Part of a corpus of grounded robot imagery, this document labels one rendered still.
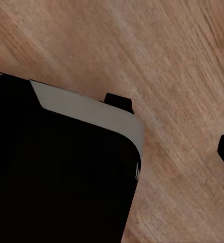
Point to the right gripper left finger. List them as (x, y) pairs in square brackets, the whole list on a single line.
[(7, 152)]

